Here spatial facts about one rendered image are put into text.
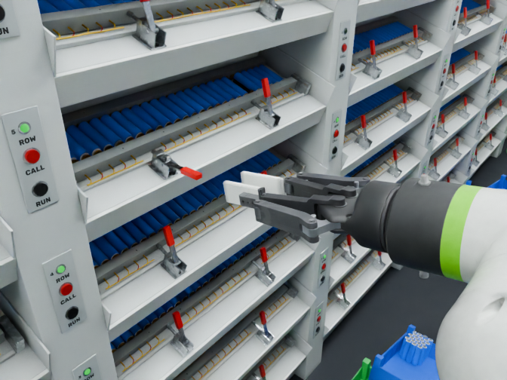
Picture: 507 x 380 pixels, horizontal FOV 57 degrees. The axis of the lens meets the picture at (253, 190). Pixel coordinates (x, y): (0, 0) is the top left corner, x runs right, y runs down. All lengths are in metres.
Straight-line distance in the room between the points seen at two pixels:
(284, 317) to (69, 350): 0.70
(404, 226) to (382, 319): 1.37
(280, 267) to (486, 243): 0.78
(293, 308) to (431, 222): 0.93
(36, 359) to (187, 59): 0.48
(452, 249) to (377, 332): 1.34
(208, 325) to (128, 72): 0.58
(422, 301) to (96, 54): 1.58
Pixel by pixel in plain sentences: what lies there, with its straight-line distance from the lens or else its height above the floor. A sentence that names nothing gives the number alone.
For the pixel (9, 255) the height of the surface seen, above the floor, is 0.90.
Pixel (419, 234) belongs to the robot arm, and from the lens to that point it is 0.46.
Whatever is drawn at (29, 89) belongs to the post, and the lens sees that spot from 0.57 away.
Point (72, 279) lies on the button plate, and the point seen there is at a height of 0.83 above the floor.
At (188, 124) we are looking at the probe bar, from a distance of 0.82.
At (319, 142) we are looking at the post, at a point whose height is 0.81.
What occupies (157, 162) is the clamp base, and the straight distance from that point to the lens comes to 0.74.
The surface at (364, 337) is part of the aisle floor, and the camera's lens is 1.75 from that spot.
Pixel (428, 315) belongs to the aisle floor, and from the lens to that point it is 1.89.
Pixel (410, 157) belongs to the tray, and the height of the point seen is 0.52.
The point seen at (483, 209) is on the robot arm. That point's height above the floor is 1.03.
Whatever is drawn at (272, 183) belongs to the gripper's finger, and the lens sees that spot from 0.61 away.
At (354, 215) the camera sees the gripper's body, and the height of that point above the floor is 0.98.
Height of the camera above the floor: 1.25
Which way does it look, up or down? 29 degrees down
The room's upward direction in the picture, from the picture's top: straight up
